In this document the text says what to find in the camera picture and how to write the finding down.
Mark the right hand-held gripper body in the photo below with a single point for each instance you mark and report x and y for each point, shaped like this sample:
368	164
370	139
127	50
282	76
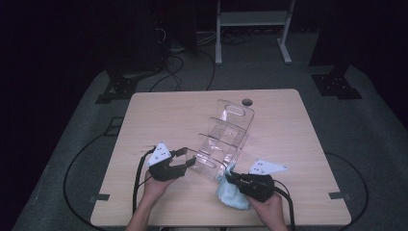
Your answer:
256	187

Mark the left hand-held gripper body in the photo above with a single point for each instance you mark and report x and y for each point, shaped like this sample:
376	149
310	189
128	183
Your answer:
163	166

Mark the light blue quilted cloth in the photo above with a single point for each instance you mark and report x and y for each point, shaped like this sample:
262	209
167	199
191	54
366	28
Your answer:
231	195

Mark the clear plastic divided organizer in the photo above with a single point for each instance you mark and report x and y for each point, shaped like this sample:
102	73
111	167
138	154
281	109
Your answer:
227	134

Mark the person's left hand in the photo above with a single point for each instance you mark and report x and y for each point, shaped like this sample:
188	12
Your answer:
157	189

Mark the person's right hand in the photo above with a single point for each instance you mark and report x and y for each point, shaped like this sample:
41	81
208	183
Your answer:
267	211

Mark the grey tape strip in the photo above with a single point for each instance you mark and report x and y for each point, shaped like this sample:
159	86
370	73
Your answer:
100	197
339	195

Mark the black stand base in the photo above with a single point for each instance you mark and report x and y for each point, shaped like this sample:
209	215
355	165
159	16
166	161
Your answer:
118	89
336	85

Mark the white metal stand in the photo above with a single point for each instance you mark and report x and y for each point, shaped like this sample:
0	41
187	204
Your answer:
253	17

